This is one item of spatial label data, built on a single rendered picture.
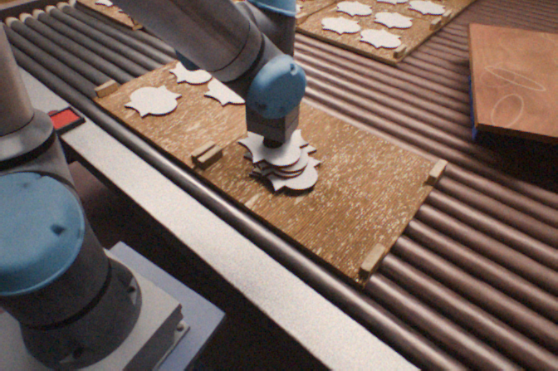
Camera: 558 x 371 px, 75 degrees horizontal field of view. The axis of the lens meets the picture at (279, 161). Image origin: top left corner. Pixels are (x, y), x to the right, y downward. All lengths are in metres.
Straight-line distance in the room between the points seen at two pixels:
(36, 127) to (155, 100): 0.51
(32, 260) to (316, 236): 0.43
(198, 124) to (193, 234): 0.31
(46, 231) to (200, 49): 0.23
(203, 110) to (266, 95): 0.55
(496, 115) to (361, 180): 0.30
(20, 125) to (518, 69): 1.00
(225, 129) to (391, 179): 0.40
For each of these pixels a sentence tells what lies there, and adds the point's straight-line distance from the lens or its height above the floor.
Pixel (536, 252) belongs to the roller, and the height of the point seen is 0.91.
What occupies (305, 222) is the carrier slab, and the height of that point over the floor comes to 0.94.
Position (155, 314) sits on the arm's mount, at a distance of 0.59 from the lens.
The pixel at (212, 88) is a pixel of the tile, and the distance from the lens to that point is 1.02.
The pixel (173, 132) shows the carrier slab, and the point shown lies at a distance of 0.90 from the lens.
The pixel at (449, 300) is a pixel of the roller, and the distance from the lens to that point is 0.68.
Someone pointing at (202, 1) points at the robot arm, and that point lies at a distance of 0.36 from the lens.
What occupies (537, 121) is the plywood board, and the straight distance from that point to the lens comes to 0.89.
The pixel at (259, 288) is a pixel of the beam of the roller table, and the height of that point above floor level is 0.91.
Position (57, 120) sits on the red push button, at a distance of 1.07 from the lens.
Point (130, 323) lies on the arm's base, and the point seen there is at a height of 0.98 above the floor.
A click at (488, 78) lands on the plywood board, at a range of 0.99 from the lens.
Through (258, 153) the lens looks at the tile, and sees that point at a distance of 0.72.
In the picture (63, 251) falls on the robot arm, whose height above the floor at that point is 1.16.
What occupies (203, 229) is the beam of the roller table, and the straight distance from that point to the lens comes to 0.71.
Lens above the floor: 1.48
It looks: 44 degrees down
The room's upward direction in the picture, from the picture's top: straight up
